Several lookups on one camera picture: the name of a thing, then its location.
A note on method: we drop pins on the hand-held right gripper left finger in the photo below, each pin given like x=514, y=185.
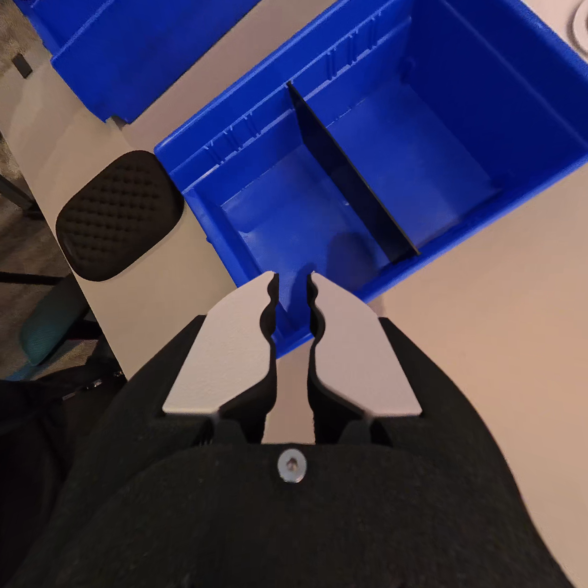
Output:
x=220, y=358

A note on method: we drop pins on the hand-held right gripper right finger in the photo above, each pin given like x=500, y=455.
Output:
x=363, y=363

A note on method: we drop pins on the blue bin with divider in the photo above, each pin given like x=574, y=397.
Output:
x=436, y=138

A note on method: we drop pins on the blue plastic bin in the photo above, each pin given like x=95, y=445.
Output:
x=138, y=59

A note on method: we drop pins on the grey desk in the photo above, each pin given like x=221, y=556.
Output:
x=482, y=344

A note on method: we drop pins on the dark office chair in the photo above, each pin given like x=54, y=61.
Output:
x=46, y=330

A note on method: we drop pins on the person's black trousers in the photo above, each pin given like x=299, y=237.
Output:
x=27, y=459

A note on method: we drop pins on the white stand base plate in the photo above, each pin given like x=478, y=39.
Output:
x=581, y=27

